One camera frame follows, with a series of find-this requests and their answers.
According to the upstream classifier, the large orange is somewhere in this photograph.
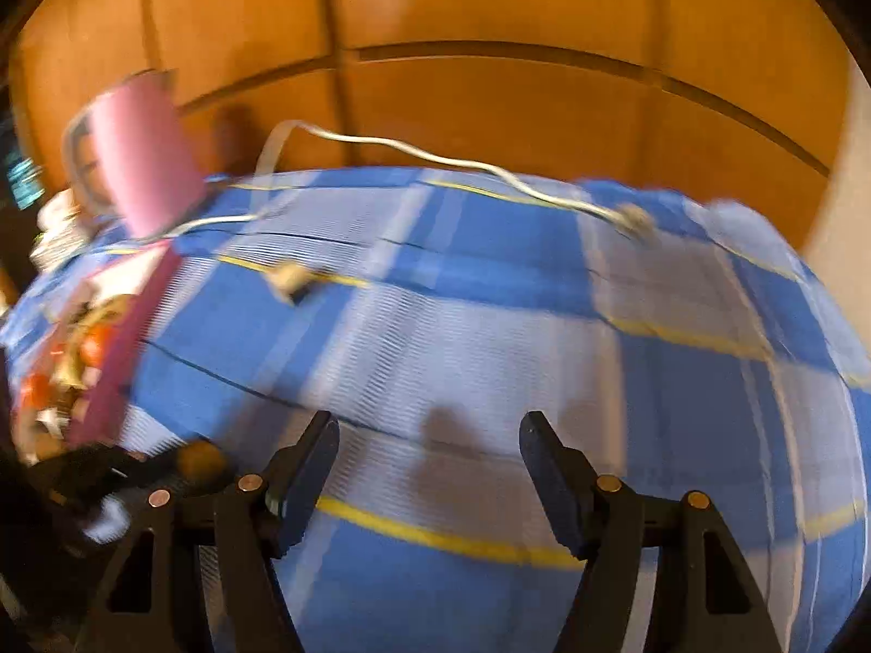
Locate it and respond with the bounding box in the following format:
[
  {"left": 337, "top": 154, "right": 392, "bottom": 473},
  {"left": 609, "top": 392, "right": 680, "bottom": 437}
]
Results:
[{"left": 82, "top": 323, "right": 118, "bottom": 369}]

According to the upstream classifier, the pink and white tray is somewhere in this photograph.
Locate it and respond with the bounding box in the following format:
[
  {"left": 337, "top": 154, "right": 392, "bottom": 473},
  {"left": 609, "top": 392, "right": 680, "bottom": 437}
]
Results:
[{"left": 14, "top": 245, "right": 181, "bottom": 448}]

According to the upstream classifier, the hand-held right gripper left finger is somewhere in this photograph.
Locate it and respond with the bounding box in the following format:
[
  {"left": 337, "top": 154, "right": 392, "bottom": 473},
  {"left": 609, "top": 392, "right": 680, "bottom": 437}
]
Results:
[{"left": 75, "top": 410, "right": 341, "bottom": 653}]

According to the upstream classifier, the brown fuzzy round fruit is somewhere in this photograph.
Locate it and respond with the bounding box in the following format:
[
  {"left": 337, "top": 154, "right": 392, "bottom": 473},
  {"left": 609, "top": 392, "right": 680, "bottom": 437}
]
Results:
[{"left": 175, "top": 441, "right": 227, "bottom": 484}]

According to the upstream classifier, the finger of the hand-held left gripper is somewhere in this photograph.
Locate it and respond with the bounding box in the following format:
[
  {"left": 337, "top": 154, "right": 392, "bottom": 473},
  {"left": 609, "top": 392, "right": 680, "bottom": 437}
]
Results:
[{"left": 102, "top": 447, "right": 188, "bottom": 487}]

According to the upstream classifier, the patterned tissue box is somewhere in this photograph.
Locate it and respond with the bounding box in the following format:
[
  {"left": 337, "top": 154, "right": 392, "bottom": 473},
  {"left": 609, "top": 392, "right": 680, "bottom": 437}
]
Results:
[{"left": 30, "top": 189, "right": 97, "bottom": 268}]

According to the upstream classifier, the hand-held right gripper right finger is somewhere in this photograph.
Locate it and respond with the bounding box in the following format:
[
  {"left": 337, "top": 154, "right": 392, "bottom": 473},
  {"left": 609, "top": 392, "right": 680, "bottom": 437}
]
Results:
[{"left": 518, "top": 411, "right": 780, "bottom": 653}]

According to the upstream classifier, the blue checked tablecloth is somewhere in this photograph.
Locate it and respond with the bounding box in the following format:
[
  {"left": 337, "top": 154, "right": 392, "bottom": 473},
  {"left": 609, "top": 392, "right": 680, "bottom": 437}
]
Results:
[{"left": 0, "top": 167, "right": 871, "bottom": 653}]

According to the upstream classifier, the white power cable with plug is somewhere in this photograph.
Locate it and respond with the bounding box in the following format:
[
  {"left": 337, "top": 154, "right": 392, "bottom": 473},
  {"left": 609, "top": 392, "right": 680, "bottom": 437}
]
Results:
[{"left": 146, "top": 120, "right": 654, "bottom": 244}]

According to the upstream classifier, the pink electric kettle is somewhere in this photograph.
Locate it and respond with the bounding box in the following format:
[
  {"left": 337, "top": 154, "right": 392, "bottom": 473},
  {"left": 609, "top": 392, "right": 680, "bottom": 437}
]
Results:
[{"left": 63, "top": 69, "right": 208, "bottom": 241}]

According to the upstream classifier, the yellow banana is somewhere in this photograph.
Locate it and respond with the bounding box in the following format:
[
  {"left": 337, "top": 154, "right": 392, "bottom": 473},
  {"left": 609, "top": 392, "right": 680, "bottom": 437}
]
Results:
[{"left": 64, "top": 294, "right": 137, "bottom": 382}]

